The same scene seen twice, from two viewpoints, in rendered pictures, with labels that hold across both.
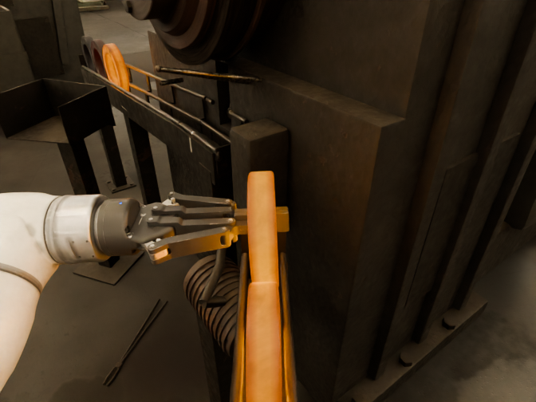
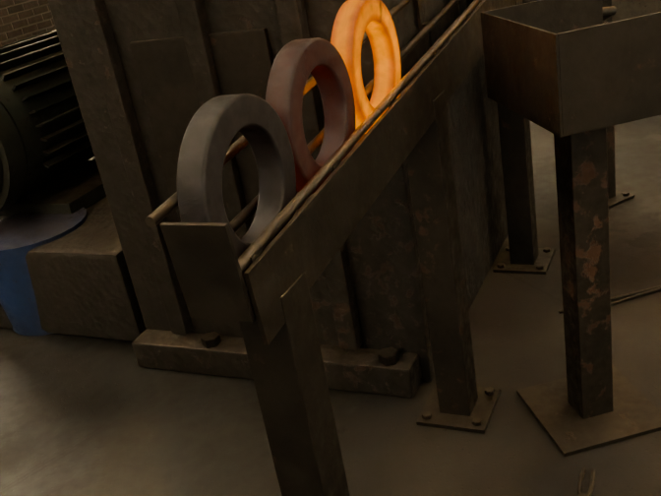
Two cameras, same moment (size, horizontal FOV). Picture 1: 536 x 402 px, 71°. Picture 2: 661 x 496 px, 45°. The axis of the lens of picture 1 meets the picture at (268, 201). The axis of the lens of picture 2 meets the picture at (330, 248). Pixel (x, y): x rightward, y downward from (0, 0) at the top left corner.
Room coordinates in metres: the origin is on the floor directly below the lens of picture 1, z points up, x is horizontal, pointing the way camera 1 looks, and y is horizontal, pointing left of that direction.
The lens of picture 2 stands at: (2.04, 1.53, 0.94)
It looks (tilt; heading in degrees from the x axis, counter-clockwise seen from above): 24 degrees down; 244
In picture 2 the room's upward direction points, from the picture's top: 10 degrees counter-clockwise
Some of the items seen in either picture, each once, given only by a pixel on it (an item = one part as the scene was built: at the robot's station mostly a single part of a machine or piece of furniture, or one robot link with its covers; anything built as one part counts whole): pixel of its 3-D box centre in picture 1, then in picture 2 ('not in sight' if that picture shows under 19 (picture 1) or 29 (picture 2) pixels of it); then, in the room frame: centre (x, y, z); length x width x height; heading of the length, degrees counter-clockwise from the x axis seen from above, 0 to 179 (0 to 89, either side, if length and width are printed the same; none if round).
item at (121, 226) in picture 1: (143, 226); not in sight; (0.39, 0.16, 0.79); 0.09 x 0.08 x 0.07; 91
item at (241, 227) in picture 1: (241, 231); not in sight; (0.37, 0.03, 0.80); 0.05 x 0.03 x 0.01; 91
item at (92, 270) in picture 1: (81, 188); (588, 235); (1.16, 0.68, 0.36); 0.26 x 0.20 x 0.72; 71
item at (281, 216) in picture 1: (262, 222); not in sight; (0.39, 0.01, 0.80); 0.07 x 0.01 x 0.03; 91
